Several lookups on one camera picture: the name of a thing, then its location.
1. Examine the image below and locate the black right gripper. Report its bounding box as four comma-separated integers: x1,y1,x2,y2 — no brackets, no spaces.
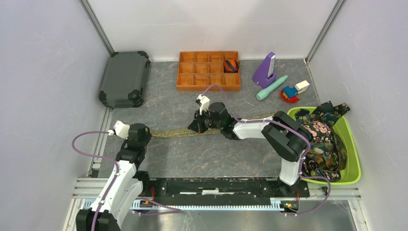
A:
188,108,222,134

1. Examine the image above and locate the green gold vine tie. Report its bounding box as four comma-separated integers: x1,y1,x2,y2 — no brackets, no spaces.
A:
150,111,278,139

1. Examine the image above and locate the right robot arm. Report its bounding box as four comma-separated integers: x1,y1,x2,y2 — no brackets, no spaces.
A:
188,102,313,196

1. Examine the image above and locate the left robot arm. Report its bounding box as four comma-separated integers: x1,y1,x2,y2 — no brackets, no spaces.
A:
76,120,152,231

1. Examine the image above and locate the dark green hard case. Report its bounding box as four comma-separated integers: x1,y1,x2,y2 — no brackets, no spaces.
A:
98,51,151,108

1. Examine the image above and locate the orange wooden compartment tray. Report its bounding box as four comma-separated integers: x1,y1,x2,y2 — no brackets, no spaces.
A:
176,51,241,91

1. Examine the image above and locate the rolled orange striped tie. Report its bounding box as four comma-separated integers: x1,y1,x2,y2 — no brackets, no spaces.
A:
223,60,240,73

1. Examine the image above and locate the mint green cylinder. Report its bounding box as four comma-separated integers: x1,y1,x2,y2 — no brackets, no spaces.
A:
256,75,288,101

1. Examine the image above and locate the purple metronome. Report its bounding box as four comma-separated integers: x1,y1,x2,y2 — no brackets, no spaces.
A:
252,52,277,89

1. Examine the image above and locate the colourful toy brick boat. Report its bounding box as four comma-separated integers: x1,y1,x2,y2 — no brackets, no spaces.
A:
280,80,310,103

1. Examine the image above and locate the black pink rose tie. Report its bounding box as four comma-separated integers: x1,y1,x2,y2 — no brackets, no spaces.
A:
301,121,334,145

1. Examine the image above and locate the black gold leaf tie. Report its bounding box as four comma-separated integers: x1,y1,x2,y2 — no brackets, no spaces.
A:
310,101,350,126

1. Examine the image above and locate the navy orange floral tie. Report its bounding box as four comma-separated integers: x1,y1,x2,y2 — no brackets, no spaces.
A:
295,109,347,182

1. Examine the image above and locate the lime green plastic bin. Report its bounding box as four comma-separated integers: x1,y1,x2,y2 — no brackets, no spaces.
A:
288,107,361,185

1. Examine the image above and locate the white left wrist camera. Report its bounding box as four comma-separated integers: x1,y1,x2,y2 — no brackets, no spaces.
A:
108,120,130,140

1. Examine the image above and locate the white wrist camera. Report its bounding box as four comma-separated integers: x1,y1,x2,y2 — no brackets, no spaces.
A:
196,94,210,115
108,120,130,140

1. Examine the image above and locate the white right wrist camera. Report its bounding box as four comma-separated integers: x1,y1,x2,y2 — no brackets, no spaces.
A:
196,94,210,115

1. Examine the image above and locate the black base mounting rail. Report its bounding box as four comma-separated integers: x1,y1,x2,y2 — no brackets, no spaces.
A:
139,177,310,206

